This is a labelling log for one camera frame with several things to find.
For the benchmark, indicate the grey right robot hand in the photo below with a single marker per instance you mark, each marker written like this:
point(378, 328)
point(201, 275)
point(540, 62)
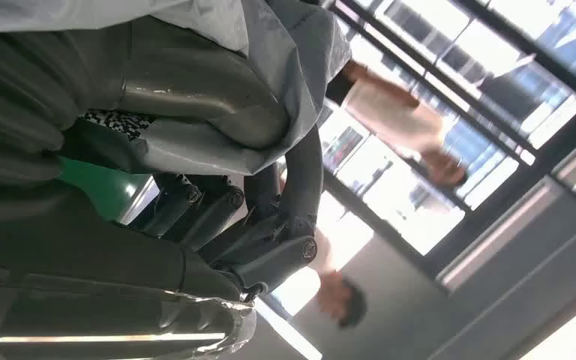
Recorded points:
point(69, 238)

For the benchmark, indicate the green conveyor belt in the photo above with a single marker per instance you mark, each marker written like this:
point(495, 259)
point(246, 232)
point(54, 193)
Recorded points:
point(99, 189)

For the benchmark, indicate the person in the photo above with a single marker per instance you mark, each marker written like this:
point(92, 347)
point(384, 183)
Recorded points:
point(392, 114)
point(342, 298)

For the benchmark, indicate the dark window frame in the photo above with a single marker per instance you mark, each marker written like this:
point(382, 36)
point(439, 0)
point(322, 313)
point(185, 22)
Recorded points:
point(541, 169)

